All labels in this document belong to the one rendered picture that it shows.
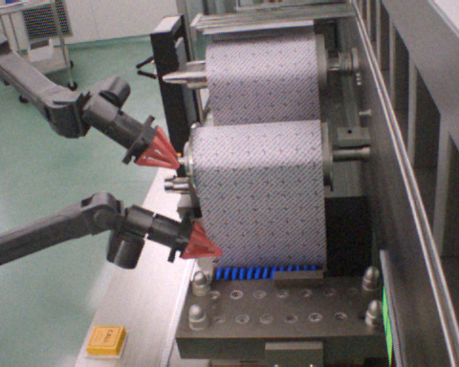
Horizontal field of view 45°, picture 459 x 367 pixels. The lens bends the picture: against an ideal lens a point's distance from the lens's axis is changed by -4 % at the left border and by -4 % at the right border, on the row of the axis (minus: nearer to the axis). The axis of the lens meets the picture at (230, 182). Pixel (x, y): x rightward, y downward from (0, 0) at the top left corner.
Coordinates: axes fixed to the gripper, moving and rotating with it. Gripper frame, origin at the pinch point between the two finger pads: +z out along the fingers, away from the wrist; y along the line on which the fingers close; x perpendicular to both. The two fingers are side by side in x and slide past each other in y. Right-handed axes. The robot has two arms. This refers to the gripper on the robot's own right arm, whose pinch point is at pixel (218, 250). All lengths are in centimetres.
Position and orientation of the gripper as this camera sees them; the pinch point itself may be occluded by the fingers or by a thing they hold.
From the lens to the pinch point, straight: 115.8
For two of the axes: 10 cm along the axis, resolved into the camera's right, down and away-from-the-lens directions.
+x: 3.6, -7.8, -5.2
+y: -1.1, 5.2, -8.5
